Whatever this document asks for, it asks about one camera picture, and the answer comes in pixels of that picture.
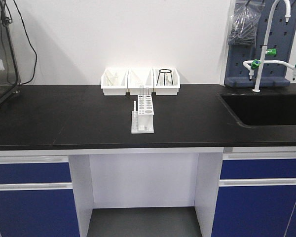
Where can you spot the clear beaker in middle bin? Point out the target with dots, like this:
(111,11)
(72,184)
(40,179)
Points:
(138,82)

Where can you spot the clear beaker in left bin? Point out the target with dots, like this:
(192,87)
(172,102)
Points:
(112,80)

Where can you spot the blue pegboard drying rack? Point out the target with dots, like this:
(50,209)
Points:
(280,41)

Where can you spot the blue cabinet door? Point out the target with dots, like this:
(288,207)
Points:
(38,213)
(256,211)

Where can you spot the white right storage bin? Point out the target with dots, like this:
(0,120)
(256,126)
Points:
(167,89)

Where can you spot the black lab sink basin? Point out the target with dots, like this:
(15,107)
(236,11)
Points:
(262,110)

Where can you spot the blue left lower cabinet door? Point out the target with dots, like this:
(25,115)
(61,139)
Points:
(38,213)

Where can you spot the black wire tripod stand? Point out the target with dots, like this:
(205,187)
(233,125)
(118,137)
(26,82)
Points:
(167,76)

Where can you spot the plastic bag of tubes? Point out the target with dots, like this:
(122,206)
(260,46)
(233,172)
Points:
(245,20)

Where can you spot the blue drawer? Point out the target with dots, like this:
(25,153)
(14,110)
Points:
(34,173)
(258,169)

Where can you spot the white storage bin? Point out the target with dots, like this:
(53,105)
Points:
(167,89)
(138,77)
(122,87)

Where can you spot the metal equipment frame left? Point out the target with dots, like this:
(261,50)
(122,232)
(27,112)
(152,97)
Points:
(9,77)

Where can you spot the blue right lower cabinet door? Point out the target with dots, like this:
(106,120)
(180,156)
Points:
(256,211)

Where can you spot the blue right upper drawer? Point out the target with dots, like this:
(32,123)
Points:
(258,169)

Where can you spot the white middle storage bin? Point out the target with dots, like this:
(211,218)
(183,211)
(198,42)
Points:
(138,77)

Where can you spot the clear beaker in bin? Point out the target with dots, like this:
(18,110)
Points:
(112,80)
(138,82)

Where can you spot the blue left upper drawer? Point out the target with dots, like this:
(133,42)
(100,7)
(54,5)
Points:
(34,173)

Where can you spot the white left storage bin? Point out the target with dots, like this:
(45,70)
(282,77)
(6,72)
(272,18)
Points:
(122,87)

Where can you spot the white test tube rack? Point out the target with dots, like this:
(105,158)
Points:
(142,115)

